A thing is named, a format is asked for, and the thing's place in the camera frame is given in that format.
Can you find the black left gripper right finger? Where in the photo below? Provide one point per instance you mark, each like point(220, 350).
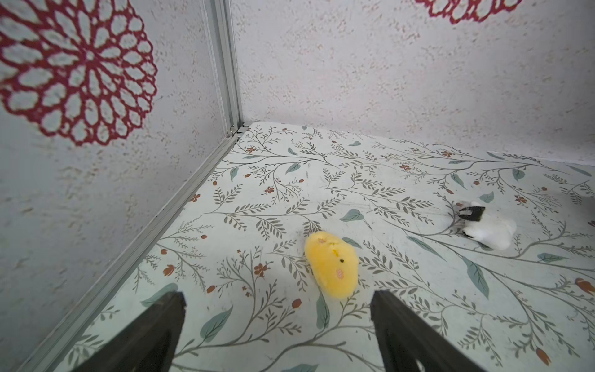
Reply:
point(407, 343)

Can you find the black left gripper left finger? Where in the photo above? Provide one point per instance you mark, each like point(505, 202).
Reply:
point(146, 344)

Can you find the yellow chick plush toy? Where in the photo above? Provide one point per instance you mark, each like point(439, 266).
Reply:
point(334, 263)

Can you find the white and black plush toy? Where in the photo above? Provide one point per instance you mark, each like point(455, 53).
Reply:
point(488, 226)

